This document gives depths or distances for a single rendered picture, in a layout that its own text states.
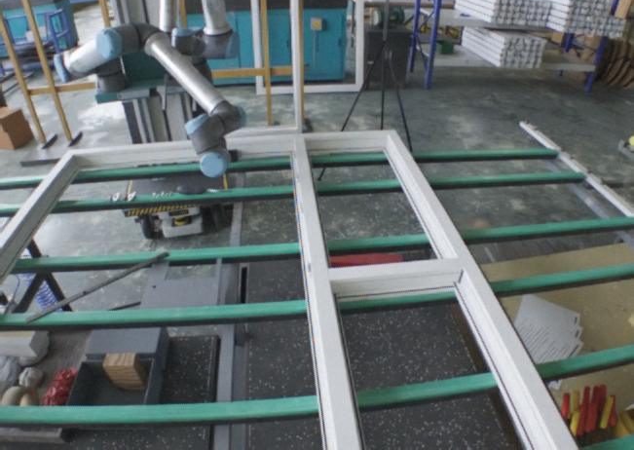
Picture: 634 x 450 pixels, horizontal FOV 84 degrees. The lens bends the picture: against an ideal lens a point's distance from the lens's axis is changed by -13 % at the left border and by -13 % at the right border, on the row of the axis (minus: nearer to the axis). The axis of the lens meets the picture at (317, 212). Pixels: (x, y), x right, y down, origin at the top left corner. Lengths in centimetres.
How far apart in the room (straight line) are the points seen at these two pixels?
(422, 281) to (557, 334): 57
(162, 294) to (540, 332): 121
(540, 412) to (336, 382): 42
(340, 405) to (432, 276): 47
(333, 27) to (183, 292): 445
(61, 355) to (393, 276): 111
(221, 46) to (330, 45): 321
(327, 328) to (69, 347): 94
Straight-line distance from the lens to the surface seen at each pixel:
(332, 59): 534
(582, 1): 573
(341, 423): 83
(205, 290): 118
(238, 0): 512
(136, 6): 252
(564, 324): 156
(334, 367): 89
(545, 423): 94
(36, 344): 154
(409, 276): 111
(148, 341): 132
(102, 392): 140
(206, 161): 141
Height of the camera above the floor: 169
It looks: 36 degrees down
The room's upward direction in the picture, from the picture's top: straight up
